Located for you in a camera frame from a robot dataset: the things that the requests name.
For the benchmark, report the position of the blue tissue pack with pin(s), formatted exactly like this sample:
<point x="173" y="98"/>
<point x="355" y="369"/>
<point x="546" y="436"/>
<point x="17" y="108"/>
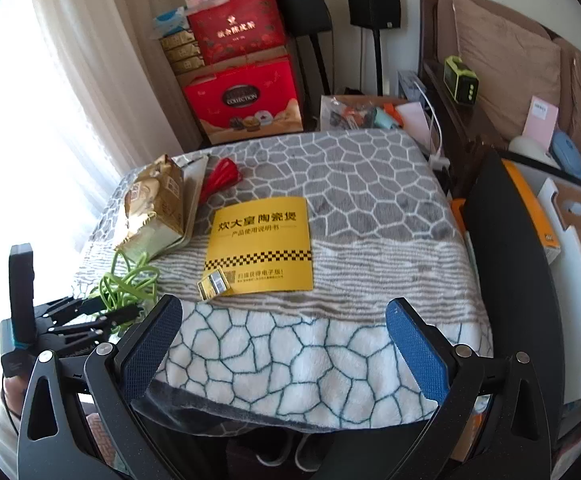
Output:
<point x="170" y="22"/>

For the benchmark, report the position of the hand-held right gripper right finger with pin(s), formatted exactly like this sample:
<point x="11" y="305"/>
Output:
<point x="420" y="350"/>

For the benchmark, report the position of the red gift bag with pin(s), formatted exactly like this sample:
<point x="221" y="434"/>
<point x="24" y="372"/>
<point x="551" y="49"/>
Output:
<point x="238" y="25"/>

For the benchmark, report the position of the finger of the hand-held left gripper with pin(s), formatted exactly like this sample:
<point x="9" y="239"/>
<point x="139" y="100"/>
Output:
<point x="115" y="317"/>
<point x="70" y="307"/>

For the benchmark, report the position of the brown sofa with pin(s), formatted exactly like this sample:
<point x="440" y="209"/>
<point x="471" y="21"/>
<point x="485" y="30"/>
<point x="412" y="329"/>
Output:
<point x="443" y="25"/>

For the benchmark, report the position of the brown snack packet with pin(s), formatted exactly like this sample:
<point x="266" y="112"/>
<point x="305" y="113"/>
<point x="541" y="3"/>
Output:
<point x="155" y="200"/>

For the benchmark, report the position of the pink paper bag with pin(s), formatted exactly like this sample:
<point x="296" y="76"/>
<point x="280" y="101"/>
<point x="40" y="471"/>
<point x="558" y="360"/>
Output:
<point x="415" y="117"/>

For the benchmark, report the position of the grey printed blanket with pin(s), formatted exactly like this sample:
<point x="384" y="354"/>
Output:
<point x="370" y="185"/>

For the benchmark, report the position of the yellow instruction booklet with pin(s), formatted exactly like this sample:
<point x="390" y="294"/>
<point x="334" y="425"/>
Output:
<point x="260" y="245"/>

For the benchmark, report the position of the blue massager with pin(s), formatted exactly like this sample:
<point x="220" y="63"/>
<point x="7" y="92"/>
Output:
<point x="570" y="152"/>

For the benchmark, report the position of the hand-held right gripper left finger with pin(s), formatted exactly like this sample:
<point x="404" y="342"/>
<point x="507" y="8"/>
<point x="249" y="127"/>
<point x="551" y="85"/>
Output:
<point x="153" y="350"/>

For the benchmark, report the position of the small yellow label card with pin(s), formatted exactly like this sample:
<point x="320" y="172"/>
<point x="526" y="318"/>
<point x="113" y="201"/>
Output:
<point x="215" y="284"/>

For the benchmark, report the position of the grey shoe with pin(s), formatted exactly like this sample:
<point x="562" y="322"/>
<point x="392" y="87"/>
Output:
<point x="310" y="455"/>
<point x="275" y="452"/>

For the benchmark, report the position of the red gift box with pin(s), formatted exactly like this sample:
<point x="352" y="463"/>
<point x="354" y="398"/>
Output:
<point x="240" y="105"/>

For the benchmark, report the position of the black speaker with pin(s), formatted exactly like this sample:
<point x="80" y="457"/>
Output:
<point x="373" y="0"/>
<point x="303" y="5"/>

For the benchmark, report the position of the black speaker stand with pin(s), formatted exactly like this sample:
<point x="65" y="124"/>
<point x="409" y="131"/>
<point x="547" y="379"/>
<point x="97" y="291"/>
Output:
<point x="315" y="70"/>
<point x="378" y="60"/>

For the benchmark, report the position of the white power strip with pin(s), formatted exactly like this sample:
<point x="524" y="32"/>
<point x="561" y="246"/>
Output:
<point x="410" y="85"/>

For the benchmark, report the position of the white curtain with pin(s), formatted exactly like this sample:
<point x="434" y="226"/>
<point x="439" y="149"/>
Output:
<point x="95" y="60"/>

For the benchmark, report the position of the orange white carton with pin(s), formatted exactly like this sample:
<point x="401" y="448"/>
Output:
<point x="535" y="210"/>

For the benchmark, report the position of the pink box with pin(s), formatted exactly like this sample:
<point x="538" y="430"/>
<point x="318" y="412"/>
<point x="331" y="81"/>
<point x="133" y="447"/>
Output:
<point x="540" y="120"/>

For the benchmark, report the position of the white dome lamp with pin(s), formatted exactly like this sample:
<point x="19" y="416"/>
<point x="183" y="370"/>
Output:
<point x="525" y="147"/>

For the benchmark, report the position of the gold tea box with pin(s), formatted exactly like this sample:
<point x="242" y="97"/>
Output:
<point x="188" y="66"/>
<point x="176" y="40"/>
<point x="183" y="54"/>

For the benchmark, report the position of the green black portable lamp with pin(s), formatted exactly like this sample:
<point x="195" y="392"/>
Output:
<point x="460" y="80"/>

